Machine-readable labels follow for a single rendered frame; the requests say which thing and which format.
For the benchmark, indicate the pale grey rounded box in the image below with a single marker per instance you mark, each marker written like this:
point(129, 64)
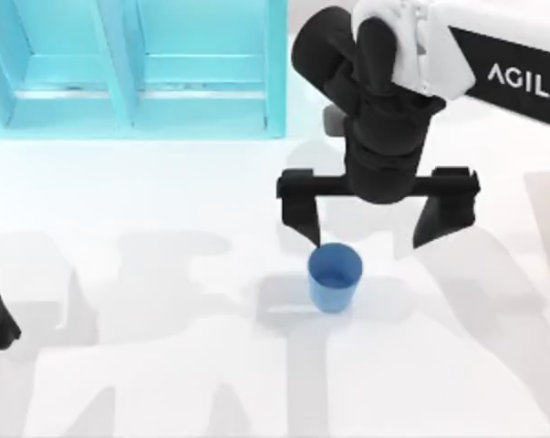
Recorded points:
point(333, 121)

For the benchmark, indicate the blue cup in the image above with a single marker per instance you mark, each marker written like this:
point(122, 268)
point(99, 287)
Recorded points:
point(331, 292)

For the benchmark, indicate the light blue rack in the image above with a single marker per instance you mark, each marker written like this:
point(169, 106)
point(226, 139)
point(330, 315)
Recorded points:
point(119, 68)

